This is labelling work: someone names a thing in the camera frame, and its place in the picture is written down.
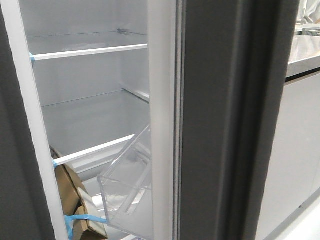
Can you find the glass fridge shelf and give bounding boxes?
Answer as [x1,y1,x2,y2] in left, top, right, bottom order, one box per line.
[41,90,150,161]
[27,31,148,61]

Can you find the upper glass fridge shelf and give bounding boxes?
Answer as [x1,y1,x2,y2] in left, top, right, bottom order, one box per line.
[27,31,148,61]

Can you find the lower glass fridge shelf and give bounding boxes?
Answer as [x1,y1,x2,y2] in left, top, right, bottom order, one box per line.
[41,90,150,161]

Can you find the blue packing tape strip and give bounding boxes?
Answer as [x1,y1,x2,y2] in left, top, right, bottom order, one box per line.
[64,214,108,240]

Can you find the dark grey fridge door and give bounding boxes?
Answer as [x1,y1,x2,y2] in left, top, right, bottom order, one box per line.
[0,17,56,240]
[147,0,299,240]

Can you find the white kitchen cabinet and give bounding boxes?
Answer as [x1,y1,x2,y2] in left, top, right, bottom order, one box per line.
[255,74,320,240]

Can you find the brown cardboard packaging piece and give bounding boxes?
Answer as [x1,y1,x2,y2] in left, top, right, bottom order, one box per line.
[49,146,109,240]

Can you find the clear plastic door bin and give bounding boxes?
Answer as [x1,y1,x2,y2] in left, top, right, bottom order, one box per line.
[97,125,154,240]

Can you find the metal sink rack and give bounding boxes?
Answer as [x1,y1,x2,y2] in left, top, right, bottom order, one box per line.
[294,24,320,37]

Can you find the stone kitchen countertop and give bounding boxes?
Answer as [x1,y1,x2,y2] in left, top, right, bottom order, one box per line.
[286,35,320,78]

